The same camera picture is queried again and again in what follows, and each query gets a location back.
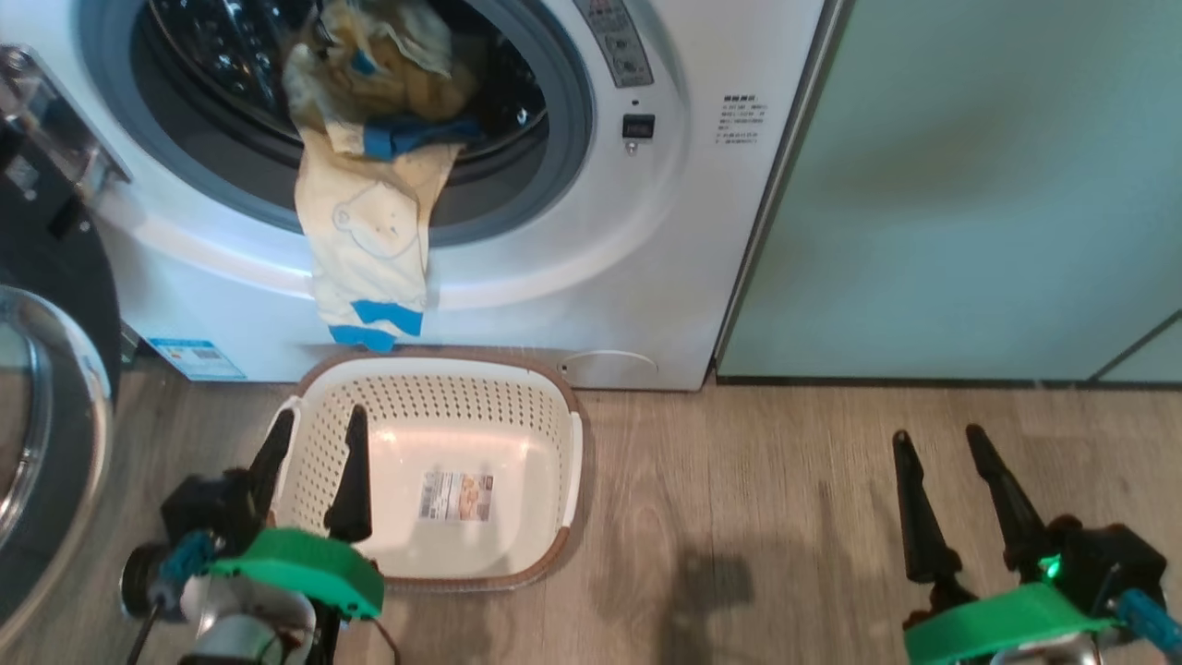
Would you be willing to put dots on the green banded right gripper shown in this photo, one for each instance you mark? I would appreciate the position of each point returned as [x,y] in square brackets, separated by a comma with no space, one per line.
[997,628]

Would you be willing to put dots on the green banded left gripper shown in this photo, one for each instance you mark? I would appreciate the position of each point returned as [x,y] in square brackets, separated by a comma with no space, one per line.
[305,568]

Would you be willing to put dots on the cream garment with blue cuffs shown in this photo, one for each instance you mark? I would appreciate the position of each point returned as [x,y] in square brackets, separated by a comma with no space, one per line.
[369,240]

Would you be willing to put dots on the black round glass washer door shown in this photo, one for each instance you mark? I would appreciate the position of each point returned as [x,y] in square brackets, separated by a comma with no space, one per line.
[65,277]

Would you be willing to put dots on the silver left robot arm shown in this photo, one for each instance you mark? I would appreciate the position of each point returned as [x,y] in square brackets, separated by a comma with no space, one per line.
[240,637]

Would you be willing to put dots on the white perforated laundry basket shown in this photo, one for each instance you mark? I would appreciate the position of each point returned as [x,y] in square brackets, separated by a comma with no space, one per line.
[443,434]

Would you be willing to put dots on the printed basket label sticker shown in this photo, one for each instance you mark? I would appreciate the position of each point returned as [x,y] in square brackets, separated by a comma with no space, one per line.
[457,497]

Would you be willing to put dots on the white front-load washing machine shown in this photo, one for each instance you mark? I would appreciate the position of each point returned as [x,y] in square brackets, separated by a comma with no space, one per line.
[646,277]

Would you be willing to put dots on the blue white energy label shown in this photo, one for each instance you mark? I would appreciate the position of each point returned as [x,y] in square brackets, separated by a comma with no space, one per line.
[199,358]

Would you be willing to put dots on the mint green cabinet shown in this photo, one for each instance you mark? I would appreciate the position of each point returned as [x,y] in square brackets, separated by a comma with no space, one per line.
[970,185]

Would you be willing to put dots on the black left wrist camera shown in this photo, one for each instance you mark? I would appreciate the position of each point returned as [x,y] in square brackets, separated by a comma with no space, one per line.
[208,508]

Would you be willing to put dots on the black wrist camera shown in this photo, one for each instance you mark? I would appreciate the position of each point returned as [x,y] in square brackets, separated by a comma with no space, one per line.
[208,508]
[1113,563]

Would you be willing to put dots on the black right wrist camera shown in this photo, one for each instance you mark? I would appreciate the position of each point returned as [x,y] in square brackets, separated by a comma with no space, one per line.
[1113,563]

